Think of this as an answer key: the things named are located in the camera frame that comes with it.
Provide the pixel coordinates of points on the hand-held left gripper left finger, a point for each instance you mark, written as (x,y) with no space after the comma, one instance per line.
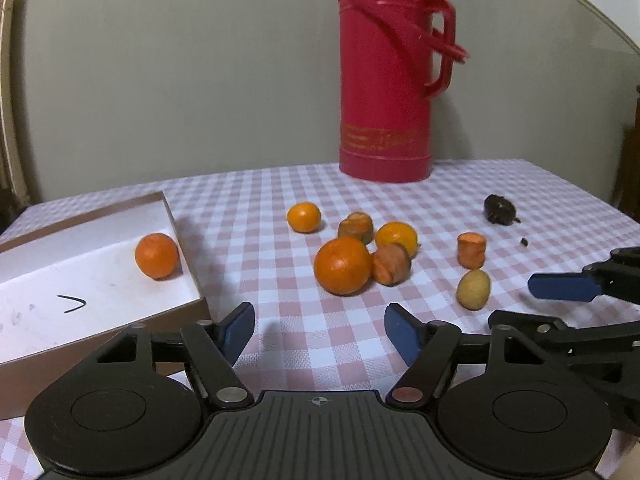
(235,332)

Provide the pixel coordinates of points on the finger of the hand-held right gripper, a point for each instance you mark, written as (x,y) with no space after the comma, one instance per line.
(560,286)
(527,321)

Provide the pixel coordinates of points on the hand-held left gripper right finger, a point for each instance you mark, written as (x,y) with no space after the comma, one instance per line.
(402,332)

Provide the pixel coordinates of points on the small tan potato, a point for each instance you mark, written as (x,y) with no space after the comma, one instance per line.
(473,288)

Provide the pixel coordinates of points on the wrinkled carrot piece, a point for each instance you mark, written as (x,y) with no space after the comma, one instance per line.
(391,264)
(356,227)

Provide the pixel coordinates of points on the large orange mandarin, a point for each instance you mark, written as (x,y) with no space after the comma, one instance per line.
(343,265)

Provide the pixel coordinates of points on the fresh carrot chunk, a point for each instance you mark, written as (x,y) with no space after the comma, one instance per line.
(471,250)

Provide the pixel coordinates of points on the yellow-orange mandarin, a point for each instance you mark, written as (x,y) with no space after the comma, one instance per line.
(397,238)

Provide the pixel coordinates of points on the dark wrinkled plum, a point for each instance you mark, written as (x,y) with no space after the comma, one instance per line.
(499,210)

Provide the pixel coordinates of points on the small orange mandarin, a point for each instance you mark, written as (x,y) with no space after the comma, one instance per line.
(304,217)

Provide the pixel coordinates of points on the shallow cardboard box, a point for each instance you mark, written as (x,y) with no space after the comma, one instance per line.
(75,270)

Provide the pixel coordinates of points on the pink checked tablecloth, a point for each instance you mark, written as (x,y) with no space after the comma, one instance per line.
(260,200)

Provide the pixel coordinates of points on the dark brown wooden object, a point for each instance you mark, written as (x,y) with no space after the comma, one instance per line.
(632,160)

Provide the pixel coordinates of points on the red thermos flask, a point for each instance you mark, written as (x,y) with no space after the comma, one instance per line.
(385,85)

